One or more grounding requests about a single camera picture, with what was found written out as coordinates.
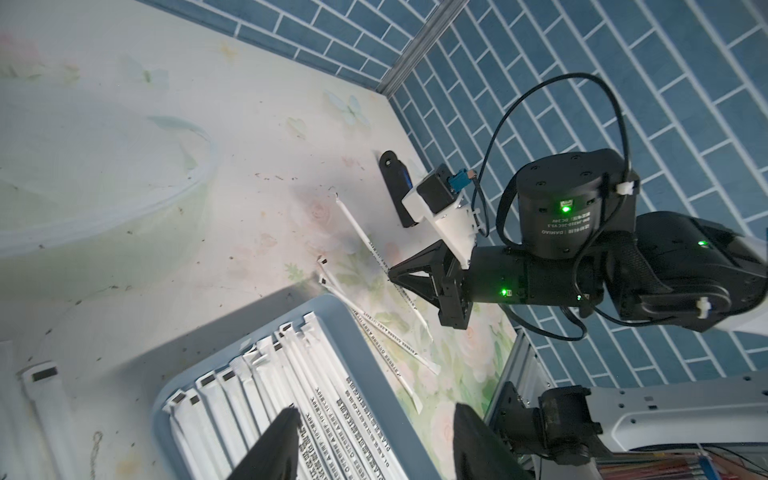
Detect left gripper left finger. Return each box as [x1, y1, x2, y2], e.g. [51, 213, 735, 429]
[228, 407, 301, 480]

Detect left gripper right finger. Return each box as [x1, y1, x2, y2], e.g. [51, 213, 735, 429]
[452, 403, 533, 480]

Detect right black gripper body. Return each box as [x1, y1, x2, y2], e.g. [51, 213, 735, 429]
[388, 240, 604, 330]

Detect straw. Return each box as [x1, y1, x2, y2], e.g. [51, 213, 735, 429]
[185, 389, 232, 479]
[162, 389, 211, 479]

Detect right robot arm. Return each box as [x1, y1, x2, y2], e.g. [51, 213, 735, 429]
[388, 149, 767, 479]

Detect right pile wrapped straws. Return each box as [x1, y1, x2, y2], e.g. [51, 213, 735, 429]
[317, 196, 441, 413]

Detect pile wrapped straws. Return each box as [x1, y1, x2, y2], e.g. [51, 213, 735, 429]
[317, 196, 441, 413]
[1, 341, 87, 479]

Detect blue plastic storage tray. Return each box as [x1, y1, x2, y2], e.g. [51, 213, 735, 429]
[150, 294, 440, 479]

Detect left pile wrapped straws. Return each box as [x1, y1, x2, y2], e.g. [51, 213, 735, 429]
[1, 341, 87, 479]

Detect black and blue stapler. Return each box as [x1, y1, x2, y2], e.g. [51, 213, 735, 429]
[378, 150, 417, 228]

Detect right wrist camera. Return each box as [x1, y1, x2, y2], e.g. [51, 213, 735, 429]
[402, 163, 479, 270]

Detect black camera cable right arm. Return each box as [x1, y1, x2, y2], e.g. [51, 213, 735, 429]
[470, 71, 634, 343]

